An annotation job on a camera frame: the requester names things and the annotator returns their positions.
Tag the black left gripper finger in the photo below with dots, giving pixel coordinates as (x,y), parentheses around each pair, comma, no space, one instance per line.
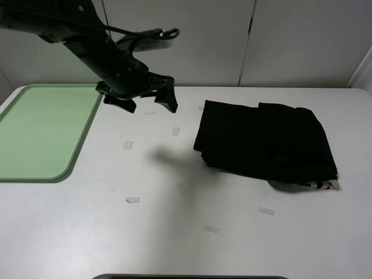
(166,97)
(127,105)

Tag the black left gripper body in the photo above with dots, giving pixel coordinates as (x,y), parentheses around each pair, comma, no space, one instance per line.
(129,82)

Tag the black short sleeve t-shirt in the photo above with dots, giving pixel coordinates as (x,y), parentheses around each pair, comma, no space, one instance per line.
(272,142)

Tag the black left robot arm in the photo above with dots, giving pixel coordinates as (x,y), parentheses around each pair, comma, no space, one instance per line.
(106,50)

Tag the light green plastic tray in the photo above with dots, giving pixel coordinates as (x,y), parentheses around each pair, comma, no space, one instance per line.
(43,128)

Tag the clear tape piece back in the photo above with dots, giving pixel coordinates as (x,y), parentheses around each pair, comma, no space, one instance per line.
(150,112)

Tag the clear tape piece upper middle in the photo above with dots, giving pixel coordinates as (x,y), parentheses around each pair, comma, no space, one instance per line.
(176,131)

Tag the clear tape piece front left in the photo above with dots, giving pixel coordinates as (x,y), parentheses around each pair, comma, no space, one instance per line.
(131,200)

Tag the clear tape piece front centre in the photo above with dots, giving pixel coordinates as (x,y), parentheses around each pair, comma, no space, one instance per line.
(211,229)

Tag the clear tape piece front right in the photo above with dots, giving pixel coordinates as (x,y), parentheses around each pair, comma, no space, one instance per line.
(266,211)

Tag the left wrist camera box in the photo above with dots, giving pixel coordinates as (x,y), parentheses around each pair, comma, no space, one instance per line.
(130,44)

